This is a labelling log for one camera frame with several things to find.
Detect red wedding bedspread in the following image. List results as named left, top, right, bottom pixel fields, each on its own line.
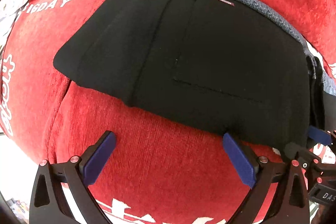
left=1, top=0, right=335, bottom=223

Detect black pants with blue trim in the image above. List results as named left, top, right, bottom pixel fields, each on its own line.
left=54, top=0, right=335, bottom=149

